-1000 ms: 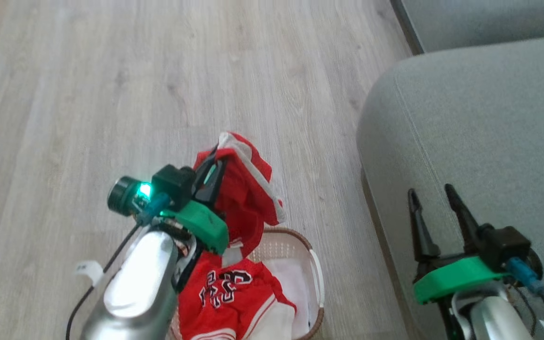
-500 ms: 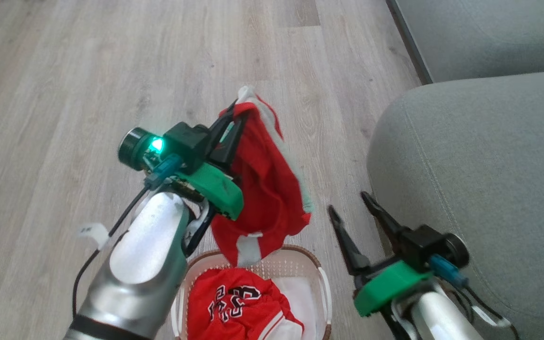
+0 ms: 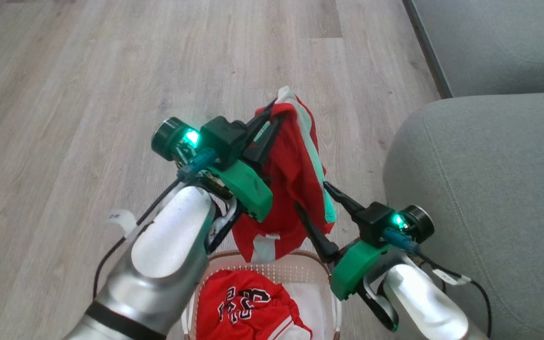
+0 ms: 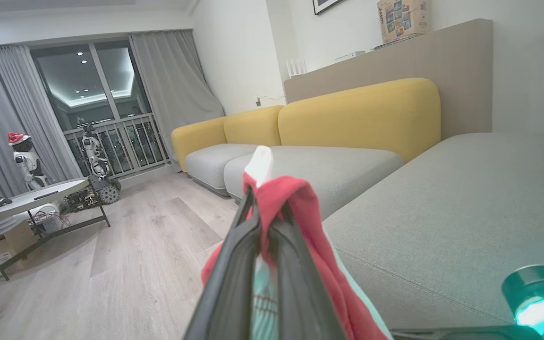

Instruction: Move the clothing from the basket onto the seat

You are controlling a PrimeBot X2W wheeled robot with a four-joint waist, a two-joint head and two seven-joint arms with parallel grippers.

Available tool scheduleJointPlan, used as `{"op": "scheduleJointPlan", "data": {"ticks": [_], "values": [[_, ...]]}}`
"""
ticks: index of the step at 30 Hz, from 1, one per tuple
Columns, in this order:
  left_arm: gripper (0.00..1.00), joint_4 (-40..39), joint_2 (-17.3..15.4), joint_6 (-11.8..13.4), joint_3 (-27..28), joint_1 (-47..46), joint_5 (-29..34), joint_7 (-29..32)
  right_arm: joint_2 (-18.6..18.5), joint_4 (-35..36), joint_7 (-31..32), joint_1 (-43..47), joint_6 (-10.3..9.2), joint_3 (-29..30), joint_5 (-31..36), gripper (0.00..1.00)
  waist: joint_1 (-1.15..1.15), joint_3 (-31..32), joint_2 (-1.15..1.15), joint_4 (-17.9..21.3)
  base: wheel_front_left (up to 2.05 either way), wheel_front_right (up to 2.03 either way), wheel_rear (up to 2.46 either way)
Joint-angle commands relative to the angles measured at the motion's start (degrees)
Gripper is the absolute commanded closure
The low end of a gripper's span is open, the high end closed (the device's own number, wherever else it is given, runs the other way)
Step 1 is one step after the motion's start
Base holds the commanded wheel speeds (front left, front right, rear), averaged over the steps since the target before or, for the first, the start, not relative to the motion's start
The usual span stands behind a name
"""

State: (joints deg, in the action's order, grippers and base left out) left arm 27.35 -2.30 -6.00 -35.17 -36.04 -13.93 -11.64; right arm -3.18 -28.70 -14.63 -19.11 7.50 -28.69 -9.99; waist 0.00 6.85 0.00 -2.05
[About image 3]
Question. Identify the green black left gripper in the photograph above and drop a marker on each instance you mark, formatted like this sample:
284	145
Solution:
243	189

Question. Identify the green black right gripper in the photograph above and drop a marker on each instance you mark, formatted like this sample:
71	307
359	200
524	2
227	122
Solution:
354	269

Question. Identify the red garment with mint stripes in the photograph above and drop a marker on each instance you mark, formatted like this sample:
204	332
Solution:
291	179

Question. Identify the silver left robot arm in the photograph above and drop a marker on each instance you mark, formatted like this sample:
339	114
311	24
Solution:
168	245

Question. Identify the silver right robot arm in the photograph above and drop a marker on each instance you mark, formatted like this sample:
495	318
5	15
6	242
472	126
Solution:
423	302

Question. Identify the white perforated laundry basket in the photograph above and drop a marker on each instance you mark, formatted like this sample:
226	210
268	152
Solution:
298	271

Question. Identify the white cloth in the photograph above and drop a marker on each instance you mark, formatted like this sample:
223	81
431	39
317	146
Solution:
312	307

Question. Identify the red jersey with black print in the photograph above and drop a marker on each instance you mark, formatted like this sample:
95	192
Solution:
215	295

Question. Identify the grey fabric sofa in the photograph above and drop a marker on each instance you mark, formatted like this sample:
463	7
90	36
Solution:
489	189

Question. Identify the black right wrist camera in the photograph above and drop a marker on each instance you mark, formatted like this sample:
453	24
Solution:
418	223

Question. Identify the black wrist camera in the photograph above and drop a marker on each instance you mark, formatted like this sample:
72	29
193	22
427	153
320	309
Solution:
170	138
418	223

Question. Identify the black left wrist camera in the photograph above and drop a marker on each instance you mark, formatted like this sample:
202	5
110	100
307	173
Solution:
170	138

